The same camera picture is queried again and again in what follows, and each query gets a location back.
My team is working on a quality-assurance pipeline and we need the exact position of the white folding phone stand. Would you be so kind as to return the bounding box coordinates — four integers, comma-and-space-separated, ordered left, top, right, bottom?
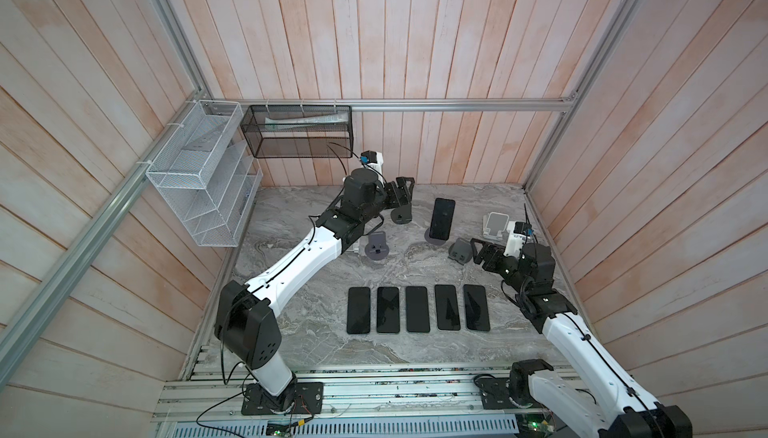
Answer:
482, 212, 509, 242

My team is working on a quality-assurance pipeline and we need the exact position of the black phone stand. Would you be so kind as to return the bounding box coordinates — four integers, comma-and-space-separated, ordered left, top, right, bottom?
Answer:
405, 286, 431, 333

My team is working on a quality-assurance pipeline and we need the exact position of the grey round stand base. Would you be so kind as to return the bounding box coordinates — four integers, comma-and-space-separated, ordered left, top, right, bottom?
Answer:
364, 231, 390, 261

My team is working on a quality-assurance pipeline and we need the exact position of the aluminium front rail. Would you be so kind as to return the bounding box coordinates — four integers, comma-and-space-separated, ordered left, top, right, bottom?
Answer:
155, 368, 649, 422

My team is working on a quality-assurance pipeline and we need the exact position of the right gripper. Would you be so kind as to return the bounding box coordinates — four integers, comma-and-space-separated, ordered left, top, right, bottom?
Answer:
471, 236, 528, 296

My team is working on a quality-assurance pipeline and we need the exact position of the round stand right phone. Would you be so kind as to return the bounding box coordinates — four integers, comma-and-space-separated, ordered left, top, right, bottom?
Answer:
448, 238, 474, 265

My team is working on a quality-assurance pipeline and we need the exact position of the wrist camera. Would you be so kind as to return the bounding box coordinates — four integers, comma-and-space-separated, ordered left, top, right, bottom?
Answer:
359, 150, 385, 181
504, 221, 534, 258

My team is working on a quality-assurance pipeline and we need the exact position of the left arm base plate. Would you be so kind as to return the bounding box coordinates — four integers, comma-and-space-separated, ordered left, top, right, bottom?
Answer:
241, 382, 324, 416

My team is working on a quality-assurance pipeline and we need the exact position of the blue phone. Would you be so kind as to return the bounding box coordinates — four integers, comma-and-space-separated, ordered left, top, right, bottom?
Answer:
346, 287, 371, 335

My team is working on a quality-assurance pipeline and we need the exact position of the green phone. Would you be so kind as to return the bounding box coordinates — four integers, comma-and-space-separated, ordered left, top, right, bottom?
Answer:
376, 287, 400, 334

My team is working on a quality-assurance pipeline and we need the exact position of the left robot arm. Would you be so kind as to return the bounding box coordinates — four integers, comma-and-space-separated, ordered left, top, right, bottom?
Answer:
213, 165, 415, 411

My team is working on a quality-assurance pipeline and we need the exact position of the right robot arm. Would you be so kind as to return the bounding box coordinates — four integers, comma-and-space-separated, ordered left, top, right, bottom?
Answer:
470, 239, 693, 437

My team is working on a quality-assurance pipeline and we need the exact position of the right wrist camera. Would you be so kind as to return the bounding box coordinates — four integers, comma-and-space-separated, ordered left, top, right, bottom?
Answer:
504, 221, 534, 258

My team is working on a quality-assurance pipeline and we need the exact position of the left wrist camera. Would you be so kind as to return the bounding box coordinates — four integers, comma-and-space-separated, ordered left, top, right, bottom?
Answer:
359, 150, 385, 181

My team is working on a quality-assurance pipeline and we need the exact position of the black wire mesh basket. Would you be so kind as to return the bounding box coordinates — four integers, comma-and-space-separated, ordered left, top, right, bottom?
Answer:
240, 104, 354, 159

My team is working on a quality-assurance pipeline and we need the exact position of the white phone front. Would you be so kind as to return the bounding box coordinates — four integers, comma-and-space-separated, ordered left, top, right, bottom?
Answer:
434, 284, 461, 331

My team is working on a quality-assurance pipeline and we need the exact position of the white wire mesh shelf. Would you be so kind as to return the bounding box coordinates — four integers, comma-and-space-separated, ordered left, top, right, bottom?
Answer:
146, 100, 262, 248

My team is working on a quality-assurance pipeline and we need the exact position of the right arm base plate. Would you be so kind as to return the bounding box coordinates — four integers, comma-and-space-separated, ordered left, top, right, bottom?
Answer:
473, 374, 546, 410

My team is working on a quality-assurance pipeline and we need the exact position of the purple phone rear stand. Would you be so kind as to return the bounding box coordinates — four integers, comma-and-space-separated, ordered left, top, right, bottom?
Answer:
427, 198, 456, 241

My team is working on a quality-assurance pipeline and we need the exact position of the dark grey phone stand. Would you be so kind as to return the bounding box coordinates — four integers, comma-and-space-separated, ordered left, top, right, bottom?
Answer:
390, 204, 412, 225

